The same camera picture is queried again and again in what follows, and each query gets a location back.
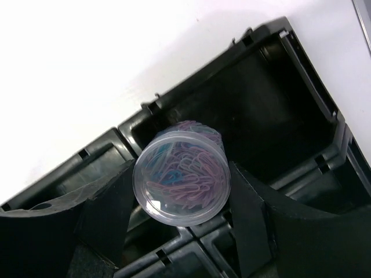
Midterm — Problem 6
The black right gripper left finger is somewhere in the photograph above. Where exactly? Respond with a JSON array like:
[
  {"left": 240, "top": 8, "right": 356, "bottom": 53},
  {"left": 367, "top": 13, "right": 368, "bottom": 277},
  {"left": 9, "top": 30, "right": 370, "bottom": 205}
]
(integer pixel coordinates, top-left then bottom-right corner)
[{"left": 1, "top": 160, "right": 135, "bottom": 277}]

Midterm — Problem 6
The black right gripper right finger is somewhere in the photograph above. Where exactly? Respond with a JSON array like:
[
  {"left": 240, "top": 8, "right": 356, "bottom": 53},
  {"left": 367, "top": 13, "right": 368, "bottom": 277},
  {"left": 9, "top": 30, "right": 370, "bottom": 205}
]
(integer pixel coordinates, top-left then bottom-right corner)
[{"left": 229, "top": 162, "right": 370, "bottom": 277}]

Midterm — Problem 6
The clear paperclip jar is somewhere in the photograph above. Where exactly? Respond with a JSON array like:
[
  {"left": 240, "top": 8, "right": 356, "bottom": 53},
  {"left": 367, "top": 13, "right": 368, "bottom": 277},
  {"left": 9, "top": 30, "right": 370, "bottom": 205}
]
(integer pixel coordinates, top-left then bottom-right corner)
[{"left": 133, "top": 120, "right": 231, "bottom": 226}]

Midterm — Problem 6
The black compartment organizer tray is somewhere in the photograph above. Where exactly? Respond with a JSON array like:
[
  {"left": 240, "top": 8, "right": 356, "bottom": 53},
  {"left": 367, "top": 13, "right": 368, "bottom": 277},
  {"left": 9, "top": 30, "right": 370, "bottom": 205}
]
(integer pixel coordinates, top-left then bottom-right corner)
[{"left": 1, "top": 17, "right": 370, "bottom": 277}]

